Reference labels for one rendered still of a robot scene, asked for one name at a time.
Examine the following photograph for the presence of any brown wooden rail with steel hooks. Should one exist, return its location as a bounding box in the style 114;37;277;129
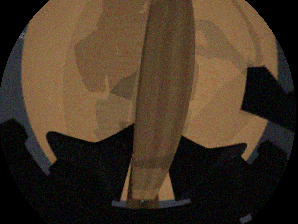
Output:
132;0;196;202

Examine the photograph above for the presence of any brown wooden post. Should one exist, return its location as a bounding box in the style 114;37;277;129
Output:
125;168;160;209

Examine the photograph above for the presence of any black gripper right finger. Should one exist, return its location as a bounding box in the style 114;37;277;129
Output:
168;135;247;201

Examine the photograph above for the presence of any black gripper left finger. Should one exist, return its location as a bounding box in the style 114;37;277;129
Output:
45;124;134;201

